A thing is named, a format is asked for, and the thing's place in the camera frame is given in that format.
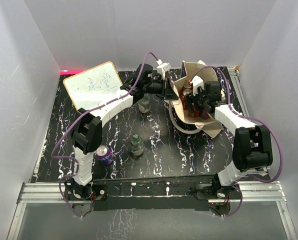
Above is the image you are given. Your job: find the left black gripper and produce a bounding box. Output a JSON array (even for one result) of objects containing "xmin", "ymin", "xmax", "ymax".
[{"xmin": 143, "ymin": 76, "xmax": 179, "ymax": 101}]

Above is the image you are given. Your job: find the red cola can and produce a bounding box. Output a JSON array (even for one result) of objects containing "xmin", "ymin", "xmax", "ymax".
[
  {"xmin": 187, "ymin": 102, "xmax": 201, "ymax": 118},
  {"xmin": 180, "ymin": 86, "xmax": 193, "ymax": 98}
]

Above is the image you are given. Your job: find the red cola can front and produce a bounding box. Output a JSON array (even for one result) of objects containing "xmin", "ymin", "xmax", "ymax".
[{"xmin": 180, "ymin": 86, "xmax": 193, "ymax": 98}]

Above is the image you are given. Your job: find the purple soda can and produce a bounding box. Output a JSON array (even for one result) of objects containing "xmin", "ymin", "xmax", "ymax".
[
  {"xmin": 95, "ymin": 145, "xmax": 114, "ymax": 166},
  {"xmin": 199, "ymin": 109, "xmax": 210, "ymax": 120}
]

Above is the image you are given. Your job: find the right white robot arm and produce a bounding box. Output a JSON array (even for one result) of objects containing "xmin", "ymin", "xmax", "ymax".
[{"xmin": 185, "ymin": 77, "xmax": 273, "ymax": 199}]

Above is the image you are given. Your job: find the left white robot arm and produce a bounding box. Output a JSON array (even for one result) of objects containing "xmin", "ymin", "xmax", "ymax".
[{"xmin": 70, "ymin": 61, "xmax": 178, "ymax": 200}]

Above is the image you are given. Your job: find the far clear glass bottle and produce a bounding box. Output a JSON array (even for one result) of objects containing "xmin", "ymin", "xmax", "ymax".
[{"xmin": 138, "ymin": 93, "xmax": 151, "ymax": 114}]

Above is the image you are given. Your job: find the clear glass bottle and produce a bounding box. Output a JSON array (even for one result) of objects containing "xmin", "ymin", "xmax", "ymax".
[
  {"xmin": 138, "ymin": 93, "xmax": 151, "ymax": 114},
  {"xmin": 130, "ymin": 133, "xmax": 144, "ymax": 156}
]

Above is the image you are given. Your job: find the near clear glass bottle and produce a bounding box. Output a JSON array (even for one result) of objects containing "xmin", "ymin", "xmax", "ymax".
[{"xmin": 130, "ymin": 133, "xmax": 144, "ymax": 156}]

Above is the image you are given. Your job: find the pink red marker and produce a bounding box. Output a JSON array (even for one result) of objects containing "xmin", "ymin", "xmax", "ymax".
[{"xmin": 60, "ymin": 70, "xmax": 83, "ymax": 76}]

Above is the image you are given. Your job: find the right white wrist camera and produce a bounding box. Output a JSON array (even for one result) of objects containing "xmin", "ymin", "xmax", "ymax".
[{"xmin": 189, "ymin": 75, "xmax": 205, "ymax": 96}]

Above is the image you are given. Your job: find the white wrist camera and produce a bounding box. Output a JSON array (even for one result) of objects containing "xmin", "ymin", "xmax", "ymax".
[
  {"xmin": 189, "ymin": 75, "xmax": 205, "ymax": 96},
  {"xmin": 156, "ymin": 59, "xmax": 171, "ymax": 76}
]

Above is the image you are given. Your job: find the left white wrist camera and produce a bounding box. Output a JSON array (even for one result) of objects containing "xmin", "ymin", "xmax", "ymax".
[{"xmin": 156, "ymin": 59, "xmax": 171, "ymax": 76}]

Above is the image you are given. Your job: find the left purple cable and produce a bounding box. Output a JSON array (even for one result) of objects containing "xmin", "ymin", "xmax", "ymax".
[{"xmin": 51, "ymin": 51, "xmax": 162, "ymax": 221}]

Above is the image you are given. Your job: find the small whiteboard orange frame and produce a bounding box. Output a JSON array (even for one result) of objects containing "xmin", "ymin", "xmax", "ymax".
[{"xmin": 63, "ymin": 61, "xmax": 122, "ymax": 110}]

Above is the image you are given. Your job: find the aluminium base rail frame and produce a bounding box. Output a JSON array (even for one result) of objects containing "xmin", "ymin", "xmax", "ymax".
[{"xmin": 6, "ymin": 67, "xmax": 297, "ymax": 240}]

